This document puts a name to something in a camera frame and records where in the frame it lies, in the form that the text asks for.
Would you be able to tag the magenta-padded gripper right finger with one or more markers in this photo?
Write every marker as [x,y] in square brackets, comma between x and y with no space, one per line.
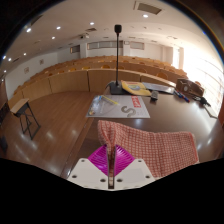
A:
[135,170]

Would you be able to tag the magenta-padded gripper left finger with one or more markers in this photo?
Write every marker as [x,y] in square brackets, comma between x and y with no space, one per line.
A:
[85,171]

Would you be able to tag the red checked towel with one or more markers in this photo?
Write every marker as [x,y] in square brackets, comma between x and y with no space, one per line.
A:
[160,148]

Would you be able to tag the black remote control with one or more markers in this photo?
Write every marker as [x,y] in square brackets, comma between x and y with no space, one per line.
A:
[154,95]

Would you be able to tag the yellow folder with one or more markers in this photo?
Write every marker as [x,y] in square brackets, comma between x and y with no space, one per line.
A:
[135,88]

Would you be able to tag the black gooseneck desk microphone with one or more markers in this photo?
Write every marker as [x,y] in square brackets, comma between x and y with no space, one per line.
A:
[117,88]

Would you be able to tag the blue paper sheet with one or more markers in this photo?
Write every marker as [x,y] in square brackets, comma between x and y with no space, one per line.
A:
[160,87]

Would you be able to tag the blue marker pen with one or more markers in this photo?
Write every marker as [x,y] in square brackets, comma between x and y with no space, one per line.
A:
[177,93]

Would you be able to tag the red marker pen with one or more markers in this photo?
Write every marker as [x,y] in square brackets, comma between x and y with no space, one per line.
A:
[184,97]

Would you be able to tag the small folding desk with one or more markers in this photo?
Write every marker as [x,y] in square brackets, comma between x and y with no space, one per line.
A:
[20,106]

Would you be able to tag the wooden lecture seat rows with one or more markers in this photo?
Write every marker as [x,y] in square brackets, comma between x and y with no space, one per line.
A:
[66,81]

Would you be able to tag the grey notebook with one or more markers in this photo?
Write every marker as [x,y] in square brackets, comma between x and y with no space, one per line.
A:
[212,112]

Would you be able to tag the black desk device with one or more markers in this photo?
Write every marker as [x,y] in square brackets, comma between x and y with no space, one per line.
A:
[202,101]

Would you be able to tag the recessed ceiling lights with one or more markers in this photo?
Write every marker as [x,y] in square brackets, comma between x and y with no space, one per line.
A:
[58,28]

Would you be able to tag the large ceiling air vent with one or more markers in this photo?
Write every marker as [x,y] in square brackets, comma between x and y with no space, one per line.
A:
[148,8]

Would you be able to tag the bright window wall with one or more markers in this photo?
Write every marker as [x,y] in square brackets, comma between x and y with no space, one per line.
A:
[203,70]

